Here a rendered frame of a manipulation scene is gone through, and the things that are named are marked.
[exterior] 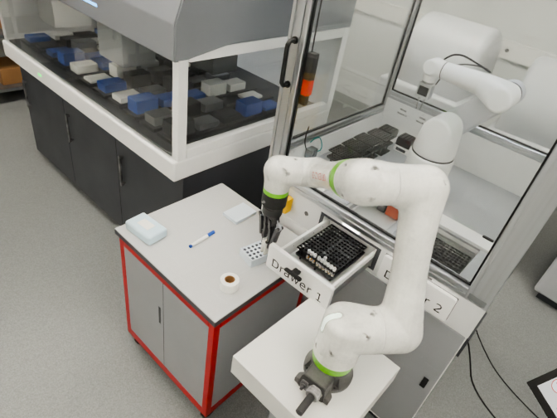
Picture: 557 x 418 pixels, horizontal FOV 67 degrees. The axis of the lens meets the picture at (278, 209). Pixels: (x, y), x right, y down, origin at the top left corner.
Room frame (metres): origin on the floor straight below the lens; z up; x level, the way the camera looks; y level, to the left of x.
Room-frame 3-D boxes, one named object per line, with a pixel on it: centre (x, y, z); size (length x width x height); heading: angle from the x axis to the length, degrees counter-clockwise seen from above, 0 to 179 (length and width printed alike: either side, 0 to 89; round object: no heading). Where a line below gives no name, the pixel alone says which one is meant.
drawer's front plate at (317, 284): (1.09, -0.11, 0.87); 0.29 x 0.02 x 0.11; 54
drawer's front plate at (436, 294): (1.15, -0.54, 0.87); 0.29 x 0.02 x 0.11; 54
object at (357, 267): (1.26, -0.24, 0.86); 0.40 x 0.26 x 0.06; 144
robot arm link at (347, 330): (0.77, -0.25, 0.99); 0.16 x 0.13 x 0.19; 105
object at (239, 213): (1.52, 0.17, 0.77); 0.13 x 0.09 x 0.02; 144
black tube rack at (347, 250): (1.25, -0.23, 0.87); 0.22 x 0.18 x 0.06; 144
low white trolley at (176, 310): (1.33, 0.22, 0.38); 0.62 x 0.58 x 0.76; 54
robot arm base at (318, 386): (0.71, -0.21, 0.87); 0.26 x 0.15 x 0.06; 150
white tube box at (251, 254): (1.27, 0.05, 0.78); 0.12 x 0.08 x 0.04; 133
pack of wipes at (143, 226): (1.28, 0.51, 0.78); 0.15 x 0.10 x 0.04; 59
